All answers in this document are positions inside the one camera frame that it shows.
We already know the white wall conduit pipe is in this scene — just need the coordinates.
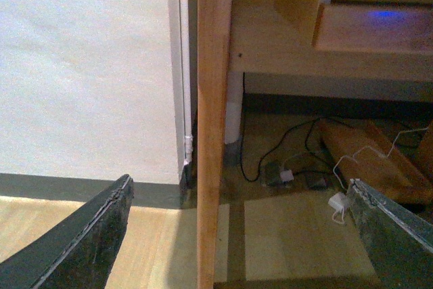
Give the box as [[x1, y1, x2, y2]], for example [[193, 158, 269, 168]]
[[179, 0, 193, 166]]

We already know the black cable on floor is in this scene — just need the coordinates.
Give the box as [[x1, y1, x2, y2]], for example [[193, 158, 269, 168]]
[[239, 116, 342, 183]]

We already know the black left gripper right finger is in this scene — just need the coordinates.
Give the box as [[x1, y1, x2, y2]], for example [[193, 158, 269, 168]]
[[347, 179, 432, 288]]

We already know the wooden pull-out keyboard tray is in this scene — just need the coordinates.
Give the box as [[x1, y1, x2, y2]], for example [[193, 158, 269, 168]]
[[312, 3, 432, 55]]

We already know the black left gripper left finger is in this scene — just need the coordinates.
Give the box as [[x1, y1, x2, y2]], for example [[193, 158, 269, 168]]
[[1, 175, 134, 288]]

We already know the wooden desk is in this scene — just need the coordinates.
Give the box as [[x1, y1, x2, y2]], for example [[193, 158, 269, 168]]
[[197, 0, 432, 288]]

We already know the small white charger plug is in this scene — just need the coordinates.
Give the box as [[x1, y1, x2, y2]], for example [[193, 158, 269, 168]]
[[279, 170, 294, 183]]

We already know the white power adapter with cord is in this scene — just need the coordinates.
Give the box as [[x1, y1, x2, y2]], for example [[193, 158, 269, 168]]
[[327, 127, 430, 226]]

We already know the wooden desk foot beam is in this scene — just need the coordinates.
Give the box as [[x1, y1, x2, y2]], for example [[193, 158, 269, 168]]
[[319, 118, 433, 214]]

